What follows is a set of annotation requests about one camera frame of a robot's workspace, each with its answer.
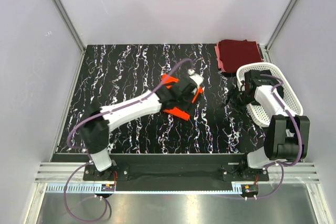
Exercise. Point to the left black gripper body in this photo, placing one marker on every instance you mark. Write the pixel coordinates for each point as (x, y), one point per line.
(185, 103)

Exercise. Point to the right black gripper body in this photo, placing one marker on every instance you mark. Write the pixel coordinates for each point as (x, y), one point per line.
(239, 100)

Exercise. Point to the orange t shirt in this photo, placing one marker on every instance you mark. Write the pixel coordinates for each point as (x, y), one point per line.
(167, 100)

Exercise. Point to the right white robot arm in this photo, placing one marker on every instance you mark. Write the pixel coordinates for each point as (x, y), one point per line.
(286, 140)

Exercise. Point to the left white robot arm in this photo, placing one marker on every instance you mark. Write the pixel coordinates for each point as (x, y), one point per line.
(95, 129)

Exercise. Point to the white plastic laundry basket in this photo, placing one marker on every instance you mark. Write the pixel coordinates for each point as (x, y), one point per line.
(257, 112)

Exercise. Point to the folded maroon t shirt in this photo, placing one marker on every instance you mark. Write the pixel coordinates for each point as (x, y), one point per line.
(237, 53)

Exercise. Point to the folded pink t shirt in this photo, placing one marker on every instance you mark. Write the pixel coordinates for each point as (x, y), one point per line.
(219, 62)

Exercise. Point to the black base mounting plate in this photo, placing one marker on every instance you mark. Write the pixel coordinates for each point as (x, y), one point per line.
(225, 167)

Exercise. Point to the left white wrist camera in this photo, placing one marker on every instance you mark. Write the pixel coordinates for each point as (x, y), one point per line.
(197, 79)

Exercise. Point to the left aluminium frame post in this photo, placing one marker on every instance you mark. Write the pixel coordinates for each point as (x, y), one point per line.
(69, 24)

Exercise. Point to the aluminium frame post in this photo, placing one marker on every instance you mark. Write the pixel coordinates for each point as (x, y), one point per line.
(69, 24)
(285, 16)

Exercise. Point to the right aluminium frame post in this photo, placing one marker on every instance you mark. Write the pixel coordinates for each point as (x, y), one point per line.
(285, 16)

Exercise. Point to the aluminium front rail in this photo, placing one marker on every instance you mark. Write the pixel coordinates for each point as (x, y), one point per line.
(305, 173)

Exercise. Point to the white slotted cable duct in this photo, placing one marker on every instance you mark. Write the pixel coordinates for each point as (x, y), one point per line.
(102, 189)

